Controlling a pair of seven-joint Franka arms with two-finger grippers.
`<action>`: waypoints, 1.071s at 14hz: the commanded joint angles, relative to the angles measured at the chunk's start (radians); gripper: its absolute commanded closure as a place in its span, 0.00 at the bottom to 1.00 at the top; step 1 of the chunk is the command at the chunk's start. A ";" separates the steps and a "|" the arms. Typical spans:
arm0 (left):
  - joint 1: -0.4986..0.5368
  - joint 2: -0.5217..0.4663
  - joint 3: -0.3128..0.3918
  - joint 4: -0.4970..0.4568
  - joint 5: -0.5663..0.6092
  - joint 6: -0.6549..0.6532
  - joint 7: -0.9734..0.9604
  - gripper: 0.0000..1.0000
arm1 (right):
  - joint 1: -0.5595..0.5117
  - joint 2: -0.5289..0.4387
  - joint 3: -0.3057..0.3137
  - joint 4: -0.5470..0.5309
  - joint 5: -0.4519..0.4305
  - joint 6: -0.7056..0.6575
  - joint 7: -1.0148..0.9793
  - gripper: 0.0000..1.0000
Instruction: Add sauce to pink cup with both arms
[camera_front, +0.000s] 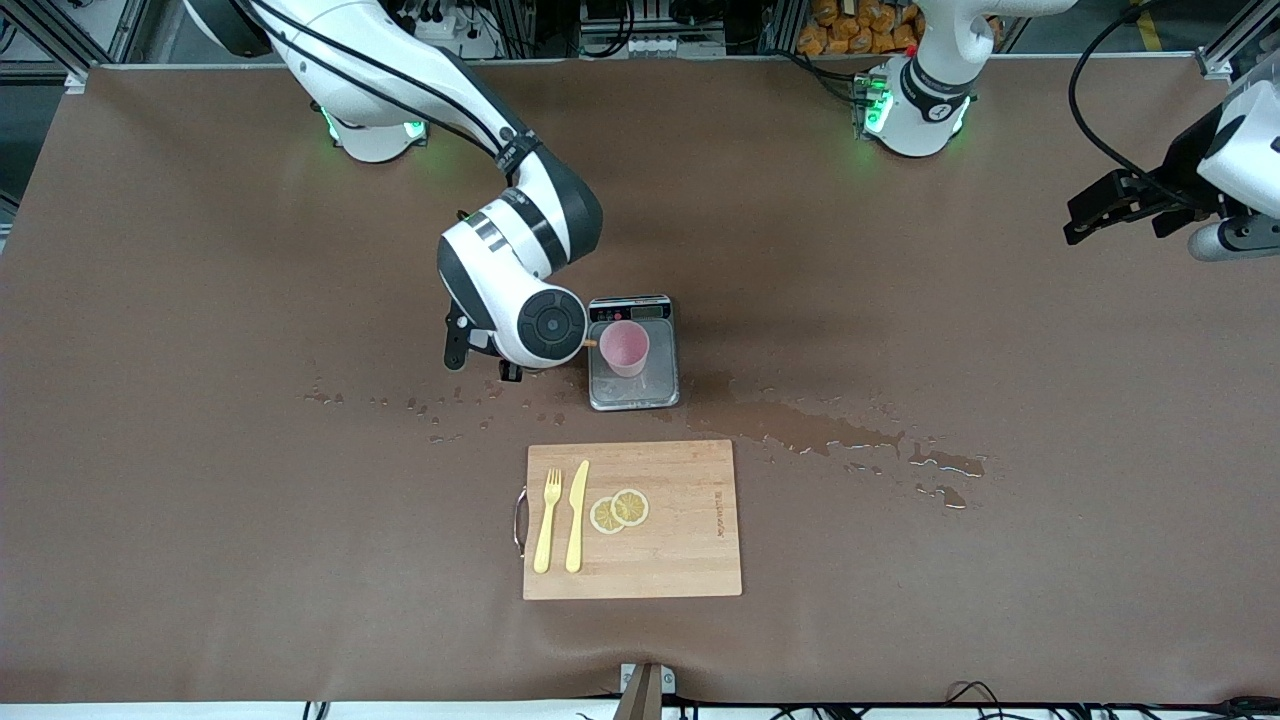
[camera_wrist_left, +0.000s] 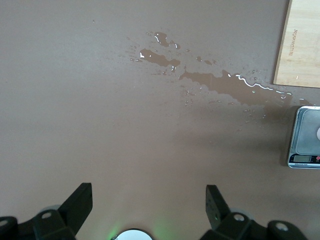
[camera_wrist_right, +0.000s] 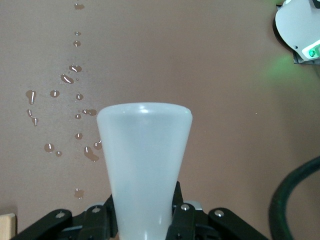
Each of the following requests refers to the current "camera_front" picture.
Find wooden cutting board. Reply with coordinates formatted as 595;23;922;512
513;439;744;601

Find white power strip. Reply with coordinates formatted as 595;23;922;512
395;0;506;61

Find white socket box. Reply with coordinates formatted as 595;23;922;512
578;28;728;59

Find metal table edge bracket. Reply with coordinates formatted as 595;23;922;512
612;662;677;720

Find silver digital kitchen scale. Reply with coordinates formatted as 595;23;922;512
586;294;682;412

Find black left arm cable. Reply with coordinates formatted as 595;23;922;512
1068;0;1176;201

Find yellow plastic knife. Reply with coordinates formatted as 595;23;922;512
565;459;591;574

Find orange snack bags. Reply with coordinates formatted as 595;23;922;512
797;0;1001;56

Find brown liquid puddle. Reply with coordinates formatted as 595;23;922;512
690;375;991;511

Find yellow plastic fork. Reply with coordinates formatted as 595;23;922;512
532;468;563;575

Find aluminium frame profile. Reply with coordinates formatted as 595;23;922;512
1195;0;1280;81

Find pink plastic cup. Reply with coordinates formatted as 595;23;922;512
599;320;651;378

